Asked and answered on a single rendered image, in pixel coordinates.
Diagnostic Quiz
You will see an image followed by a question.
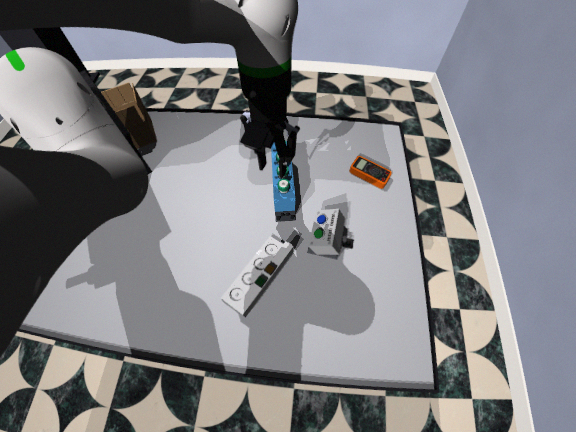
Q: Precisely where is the orange pocket multimeter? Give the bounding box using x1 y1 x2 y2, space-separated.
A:
350 156 392 189

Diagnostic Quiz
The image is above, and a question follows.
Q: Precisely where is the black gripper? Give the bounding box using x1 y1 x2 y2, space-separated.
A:
240 97 300 178

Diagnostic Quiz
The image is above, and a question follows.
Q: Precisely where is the blue test tube rack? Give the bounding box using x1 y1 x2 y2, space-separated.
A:
271 143 295 212

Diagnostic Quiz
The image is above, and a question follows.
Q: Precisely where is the white button panel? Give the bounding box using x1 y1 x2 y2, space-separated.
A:
307 209 354 259

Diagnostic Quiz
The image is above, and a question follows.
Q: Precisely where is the black table edge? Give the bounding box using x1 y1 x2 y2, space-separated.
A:
18 108 440 393

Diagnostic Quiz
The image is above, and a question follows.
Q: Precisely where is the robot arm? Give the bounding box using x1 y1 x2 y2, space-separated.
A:
0 0 298 357

